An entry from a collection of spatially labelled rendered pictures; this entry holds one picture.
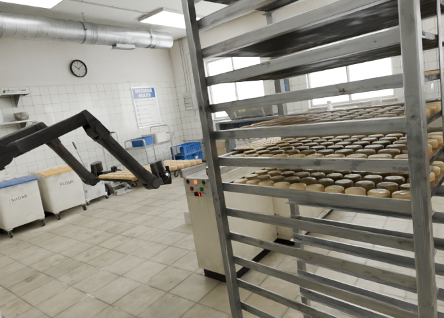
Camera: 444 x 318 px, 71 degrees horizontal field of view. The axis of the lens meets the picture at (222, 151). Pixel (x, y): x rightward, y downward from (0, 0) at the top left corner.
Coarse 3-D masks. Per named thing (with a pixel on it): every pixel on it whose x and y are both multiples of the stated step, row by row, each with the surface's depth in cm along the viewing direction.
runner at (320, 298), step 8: (304, 288) 146; (304, 296) 144; (312, 296) 143; (320, 296) 140; (328, 296) 137; (328, 304) 136; (336, 304) 135; (344, 304) 132; (352, 304) 130; (344, 312) 130; (352, 312) 129; (360, 312) 128; (368, 312) 126
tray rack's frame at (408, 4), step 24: (408, 0) 58; (408, 24) 58; (408, 48) 59; (408, 72) 60; (408, 96) 61; (408, 120) 62; (408, 144) 62; (432, 240) 65; (432, 264) 65; (432, 288) 65; (432, 312) 66
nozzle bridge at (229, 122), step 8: (288, 112) 276; (296, 112) 274; (232, 120) 288; (240, 120) 280; (248, 120) 275; (256, 120) 280; (264, 120) 275; (216, 128) 300; (224, 128) 303; (232, 128) 299; (232, 144) 313
